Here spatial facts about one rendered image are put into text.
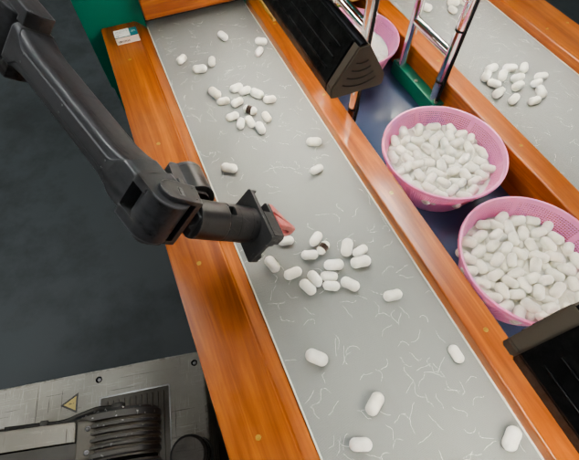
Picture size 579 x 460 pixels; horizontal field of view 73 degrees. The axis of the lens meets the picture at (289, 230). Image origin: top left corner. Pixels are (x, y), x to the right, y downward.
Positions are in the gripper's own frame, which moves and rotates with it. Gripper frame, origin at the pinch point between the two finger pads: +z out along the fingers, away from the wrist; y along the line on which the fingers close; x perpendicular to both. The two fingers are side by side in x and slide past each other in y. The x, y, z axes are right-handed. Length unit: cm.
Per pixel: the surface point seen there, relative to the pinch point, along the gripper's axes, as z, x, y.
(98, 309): 8, 101, 41
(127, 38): -9, 13, 73
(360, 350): 7.8, 3.7, -21.7
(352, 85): -7.5, -25.0, 4.1
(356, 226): 15.9, -3.5, -0.3
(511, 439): 16.8, -6.7, -41.9
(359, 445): 1.3, 7.0, -34.0
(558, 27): 74, -58, 33
